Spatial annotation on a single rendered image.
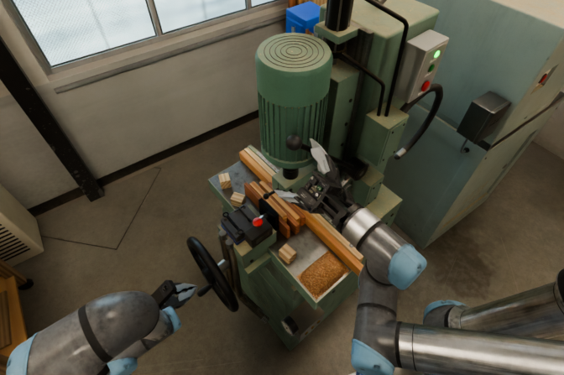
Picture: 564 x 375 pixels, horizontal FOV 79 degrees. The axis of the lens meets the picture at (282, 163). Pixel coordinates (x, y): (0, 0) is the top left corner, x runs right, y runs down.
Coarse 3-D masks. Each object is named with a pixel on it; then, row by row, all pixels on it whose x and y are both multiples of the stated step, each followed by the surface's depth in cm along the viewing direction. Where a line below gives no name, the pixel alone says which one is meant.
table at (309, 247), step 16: (240, 160) 135; (240, 176) 130; (256, 176) 130; (224, 192) 125; (240, 192) 125; (256, 208) 120; (304, 224) 116; (288, 240) 112; (304, 240) 112; (320, 240) 112; (272, 256) 110; (304, 256) 108; (320, 256) 108; (336, 256) 108; (288, 272) 105; (352, 272) 106; (304, 288) 102; (336, 288) 104; (320, 304) 102
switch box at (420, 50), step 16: (432, 32) 86; (416, 48) 82; (432, 48) 82; (400, 64) 88; (416, 64) 84; (400, 80) 90; (416, 80) 87; (432, 80) 93; (400, 96) 93; (416, 96) 93
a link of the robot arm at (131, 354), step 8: (136, 344) 95; (128, 352) 94; (136, 352) 95; (144, 352) 97; (112, 360) 93; (120, 360) 92; (128, 360) 93; (136, 360) 96; (112, 368) 92; (120, 368) 91; (128, 368) 93
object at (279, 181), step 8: (304, 168) 110; (312, 168) 110; (272, 176) 108; (280, 176) 108; (304, 176) 108; (272, 184) 111; (280, 184) 106; (288, 184) 106; (296, 184) 108; (304, 184) 111
